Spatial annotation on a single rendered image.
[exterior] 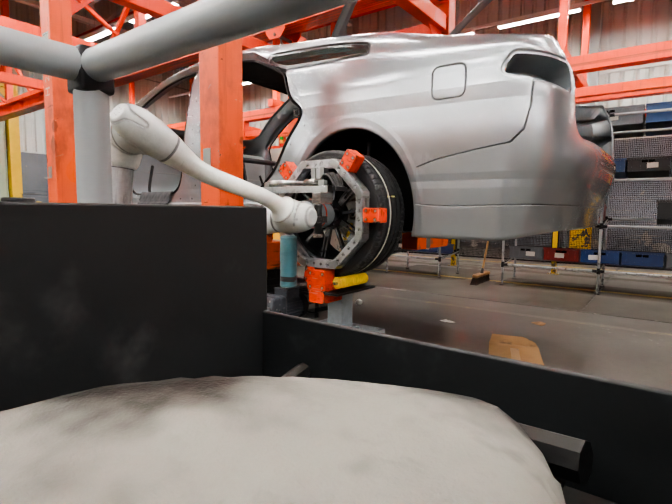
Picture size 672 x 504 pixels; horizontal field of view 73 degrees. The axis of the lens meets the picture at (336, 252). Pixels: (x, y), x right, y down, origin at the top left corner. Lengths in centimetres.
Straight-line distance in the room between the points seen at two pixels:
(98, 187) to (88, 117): 6
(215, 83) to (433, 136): 112
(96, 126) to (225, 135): 206
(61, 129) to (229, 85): 193
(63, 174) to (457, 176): 302
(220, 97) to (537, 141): 152
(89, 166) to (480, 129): 192
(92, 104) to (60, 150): 372
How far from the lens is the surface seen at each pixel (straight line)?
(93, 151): 43
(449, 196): 222
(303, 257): 239
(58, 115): 419
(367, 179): 224
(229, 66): 258
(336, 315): 249
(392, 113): 241
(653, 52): 816
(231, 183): 159
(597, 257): 568
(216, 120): 249
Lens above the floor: 87
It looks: 5 degrees down
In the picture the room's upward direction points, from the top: 1 degrees clockwise
